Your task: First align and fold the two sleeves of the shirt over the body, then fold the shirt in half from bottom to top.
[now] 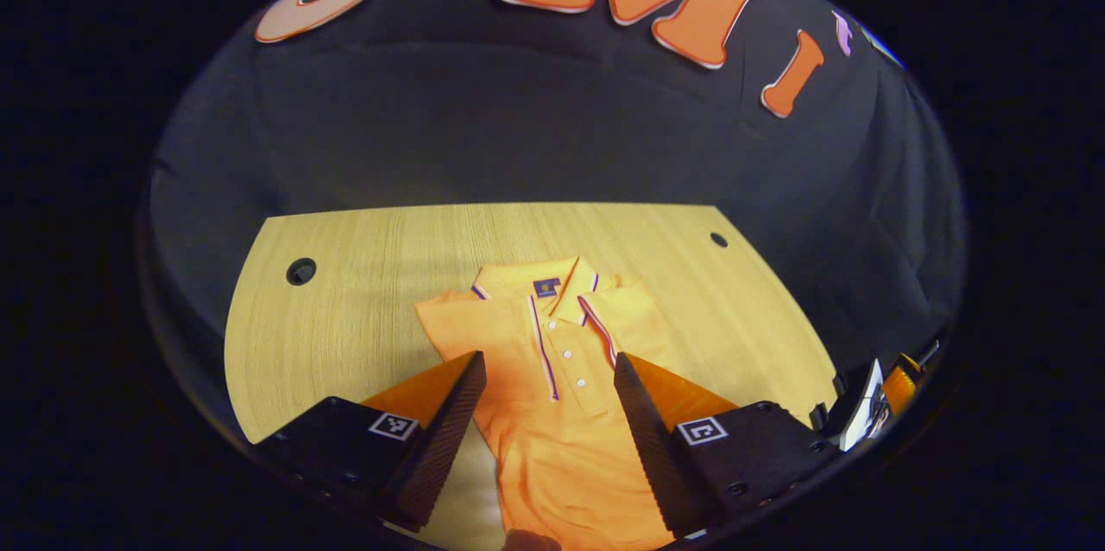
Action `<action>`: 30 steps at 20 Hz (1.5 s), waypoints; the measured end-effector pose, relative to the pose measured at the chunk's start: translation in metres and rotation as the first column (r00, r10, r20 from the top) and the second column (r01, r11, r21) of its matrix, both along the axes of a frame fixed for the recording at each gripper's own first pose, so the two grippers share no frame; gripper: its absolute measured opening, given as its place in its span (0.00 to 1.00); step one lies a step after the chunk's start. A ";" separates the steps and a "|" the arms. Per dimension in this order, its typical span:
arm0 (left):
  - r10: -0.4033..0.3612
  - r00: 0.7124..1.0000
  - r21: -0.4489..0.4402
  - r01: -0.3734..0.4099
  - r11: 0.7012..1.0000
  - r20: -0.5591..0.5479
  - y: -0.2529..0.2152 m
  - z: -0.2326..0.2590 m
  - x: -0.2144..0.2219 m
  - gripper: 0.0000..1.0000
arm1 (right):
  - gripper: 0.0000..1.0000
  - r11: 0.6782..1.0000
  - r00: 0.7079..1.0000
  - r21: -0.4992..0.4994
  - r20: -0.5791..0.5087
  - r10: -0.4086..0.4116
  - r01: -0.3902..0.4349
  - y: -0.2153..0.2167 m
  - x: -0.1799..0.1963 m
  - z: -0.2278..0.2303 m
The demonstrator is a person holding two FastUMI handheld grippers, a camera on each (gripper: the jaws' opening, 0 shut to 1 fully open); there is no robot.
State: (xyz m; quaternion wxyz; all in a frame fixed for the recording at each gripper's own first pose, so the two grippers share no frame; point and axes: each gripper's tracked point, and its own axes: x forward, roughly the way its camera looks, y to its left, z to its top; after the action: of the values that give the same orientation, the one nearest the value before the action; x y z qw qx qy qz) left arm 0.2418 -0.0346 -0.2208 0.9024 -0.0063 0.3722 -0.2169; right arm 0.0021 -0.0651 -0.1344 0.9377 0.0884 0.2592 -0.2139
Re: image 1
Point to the orange polo T-shirt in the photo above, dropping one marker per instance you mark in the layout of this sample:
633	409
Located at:
535	447

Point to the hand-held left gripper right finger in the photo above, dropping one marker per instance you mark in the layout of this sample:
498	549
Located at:
656	447

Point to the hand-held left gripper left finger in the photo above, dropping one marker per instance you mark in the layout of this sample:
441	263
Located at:
445	443

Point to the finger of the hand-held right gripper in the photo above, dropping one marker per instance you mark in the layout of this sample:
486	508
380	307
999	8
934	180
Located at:
902	378

